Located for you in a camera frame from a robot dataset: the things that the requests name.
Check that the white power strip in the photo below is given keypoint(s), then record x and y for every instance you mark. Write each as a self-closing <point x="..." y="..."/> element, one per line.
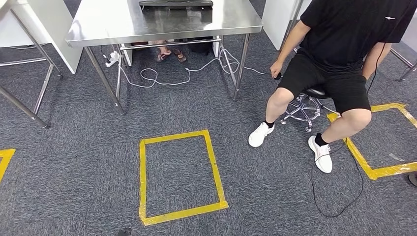
<point x="113" y="58"/>

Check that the person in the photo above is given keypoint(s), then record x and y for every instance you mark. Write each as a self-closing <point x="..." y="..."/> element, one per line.
<point x="163" y="53"/>
<point x="342" y="32"/>

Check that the chrome stool black seat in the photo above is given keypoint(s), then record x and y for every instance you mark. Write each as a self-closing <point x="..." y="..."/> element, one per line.
<point x="314" y="92"/>

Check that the white desk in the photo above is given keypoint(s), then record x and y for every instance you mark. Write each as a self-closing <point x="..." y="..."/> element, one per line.
<point x="49" y="19"/>
<point x="277" y="19"/>

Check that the black bag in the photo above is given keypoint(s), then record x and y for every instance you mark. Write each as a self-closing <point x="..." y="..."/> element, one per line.
<point x="200" y="48"/>

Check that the black handheld button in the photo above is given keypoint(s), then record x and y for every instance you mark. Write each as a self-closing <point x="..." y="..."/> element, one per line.
<point x="277" y="77"/>

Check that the yellow floor tape square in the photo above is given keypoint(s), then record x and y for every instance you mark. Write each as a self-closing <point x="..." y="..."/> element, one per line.
<point x="182" y="213"/>
<point x="358" y="156"/>
<point x="6" y="159"/>

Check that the steel workbench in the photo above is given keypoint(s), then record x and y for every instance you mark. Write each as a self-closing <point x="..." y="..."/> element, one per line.
<point x="107" y="22"/>

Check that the grey tape scrap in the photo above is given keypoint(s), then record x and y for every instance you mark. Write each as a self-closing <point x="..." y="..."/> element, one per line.
<point x="396" y="157"/>

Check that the black plastic bracket panel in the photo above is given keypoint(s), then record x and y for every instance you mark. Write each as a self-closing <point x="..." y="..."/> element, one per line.
<point x="176" y="3"/>

